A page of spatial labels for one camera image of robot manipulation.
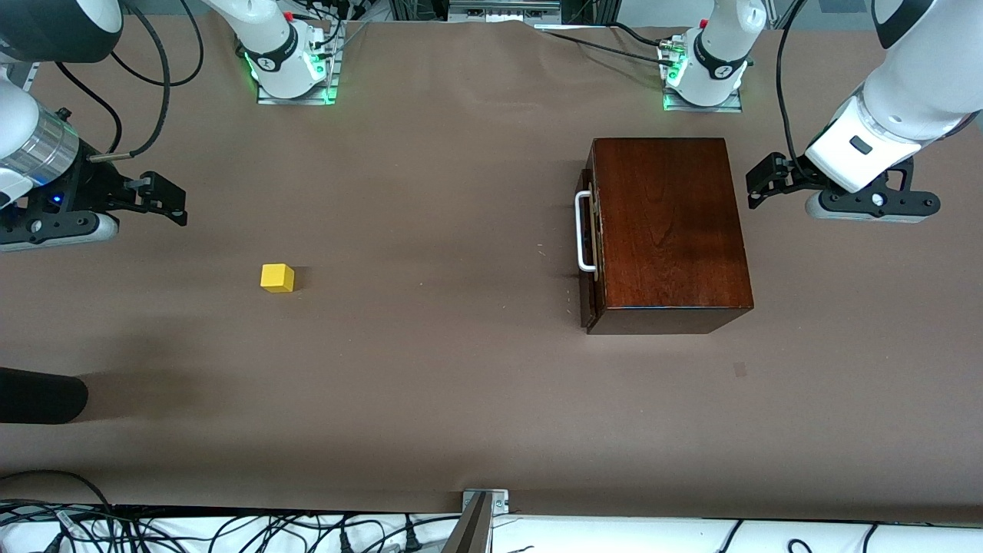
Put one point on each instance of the light wood drawer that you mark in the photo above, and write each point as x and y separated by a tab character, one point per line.
591	307

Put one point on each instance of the grey aluminium bar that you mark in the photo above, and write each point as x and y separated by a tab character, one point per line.
470	530

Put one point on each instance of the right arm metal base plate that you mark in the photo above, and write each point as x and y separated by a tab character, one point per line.
269	98

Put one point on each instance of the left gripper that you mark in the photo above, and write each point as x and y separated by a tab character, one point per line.
796	178

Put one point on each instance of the aluminium edge rail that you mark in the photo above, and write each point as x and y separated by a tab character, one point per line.
23	77

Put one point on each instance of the dark wooden drawer box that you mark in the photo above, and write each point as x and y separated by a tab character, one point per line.
676	230

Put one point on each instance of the black cylinder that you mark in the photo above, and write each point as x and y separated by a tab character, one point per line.
38	395

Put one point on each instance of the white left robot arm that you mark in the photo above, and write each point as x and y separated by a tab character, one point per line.
921	84

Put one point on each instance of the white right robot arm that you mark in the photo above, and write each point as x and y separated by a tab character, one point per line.
276	46

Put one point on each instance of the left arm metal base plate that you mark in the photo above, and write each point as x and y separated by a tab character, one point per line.
729	106

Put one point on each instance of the yellow block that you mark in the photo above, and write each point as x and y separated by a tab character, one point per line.
276	278

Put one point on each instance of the aluminium frame beam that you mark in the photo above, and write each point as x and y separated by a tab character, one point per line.
499	11

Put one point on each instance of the silver metal bracket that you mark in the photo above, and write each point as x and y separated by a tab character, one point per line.
499	503

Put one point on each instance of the brown paper table cover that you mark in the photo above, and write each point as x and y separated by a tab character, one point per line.
461	384

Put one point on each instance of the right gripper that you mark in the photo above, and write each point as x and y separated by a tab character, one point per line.
86	190

